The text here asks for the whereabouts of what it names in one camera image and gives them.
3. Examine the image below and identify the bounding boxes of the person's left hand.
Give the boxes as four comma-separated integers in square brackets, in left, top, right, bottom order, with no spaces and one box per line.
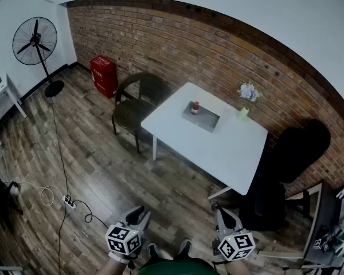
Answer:
[108,250,131,265]

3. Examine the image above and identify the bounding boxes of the black desk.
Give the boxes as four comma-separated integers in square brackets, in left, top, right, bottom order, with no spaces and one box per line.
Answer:
[257,180,343,269]

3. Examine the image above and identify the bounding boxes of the black standing fan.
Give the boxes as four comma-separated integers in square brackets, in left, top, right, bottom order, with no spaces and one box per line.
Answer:
[11,16,65,99]

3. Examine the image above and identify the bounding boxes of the brown wicker chair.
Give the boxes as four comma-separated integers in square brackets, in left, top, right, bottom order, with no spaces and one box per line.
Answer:
[111,72,173,154]

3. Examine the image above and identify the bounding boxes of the person's shoe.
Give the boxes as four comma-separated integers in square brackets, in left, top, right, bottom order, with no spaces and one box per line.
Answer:
[147,242,162,260]
[177,238,193,257]

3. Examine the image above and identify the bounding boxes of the person's green shirt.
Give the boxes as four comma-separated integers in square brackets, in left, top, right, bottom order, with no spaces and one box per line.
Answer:
[138,258,217,275]

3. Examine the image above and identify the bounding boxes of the person's right forearm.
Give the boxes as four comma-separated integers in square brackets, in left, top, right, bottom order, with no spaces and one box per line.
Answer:
[226,257,261,275]

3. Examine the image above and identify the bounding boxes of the long black floor cable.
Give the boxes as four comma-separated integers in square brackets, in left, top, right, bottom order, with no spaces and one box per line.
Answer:
[47,96,72,275]

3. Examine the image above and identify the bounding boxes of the person's left shoe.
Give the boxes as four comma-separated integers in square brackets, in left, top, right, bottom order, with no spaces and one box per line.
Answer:
[147,242,162,260]

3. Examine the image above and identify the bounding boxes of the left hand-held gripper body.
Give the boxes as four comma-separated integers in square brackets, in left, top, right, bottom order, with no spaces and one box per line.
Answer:
[104,221,146,257]

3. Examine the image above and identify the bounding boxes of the grey drawer box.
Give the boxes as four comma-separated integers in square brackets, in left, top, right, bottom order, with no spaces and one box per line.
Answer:
[181,89,237,133]

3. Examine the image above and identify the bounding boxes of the white power strip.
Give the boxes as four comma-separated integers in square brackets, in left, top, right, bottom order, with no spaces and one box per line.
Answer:
[62,195,77,210]

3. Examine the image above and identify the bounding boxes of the person's right shoe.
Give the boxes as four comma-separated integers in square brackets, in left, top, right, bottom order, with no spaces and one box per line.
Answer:
[177,238,193,257]

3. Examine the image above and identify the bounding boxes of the white coiled cable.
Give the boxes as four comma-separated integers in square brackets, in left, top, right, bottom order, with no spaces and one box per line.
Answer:
[17,180,64,207]

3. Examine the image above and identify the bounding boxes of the blue artificial flowers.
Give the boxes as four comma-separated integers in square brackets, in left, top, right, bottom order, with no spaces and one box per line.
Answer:
[236,81,263,108]

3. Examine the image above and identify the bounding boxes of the black office chair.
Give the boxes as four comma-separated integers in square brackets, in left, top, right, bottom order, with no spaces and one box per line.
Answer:
[239,118,332,231]

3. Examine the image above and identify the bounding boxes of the white side desk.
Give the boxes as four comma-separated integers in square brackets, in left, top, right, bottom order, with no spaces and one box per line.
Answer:
[0,73,28,146]

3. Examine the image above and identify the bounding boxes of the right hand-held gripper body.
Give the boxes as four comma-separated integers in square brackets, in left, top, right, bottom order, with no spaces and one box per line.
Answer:
[212,227,256,262]

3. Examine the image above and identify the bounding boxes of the person's left forearm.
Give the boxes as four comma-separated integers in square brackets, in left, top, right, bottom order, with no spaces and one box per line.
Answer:
[99,258,130,275]

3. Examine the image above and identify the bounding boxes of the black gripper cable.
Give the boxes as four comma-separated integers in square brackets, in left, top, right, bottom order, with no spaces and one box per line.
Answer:
[71,199,110,230]

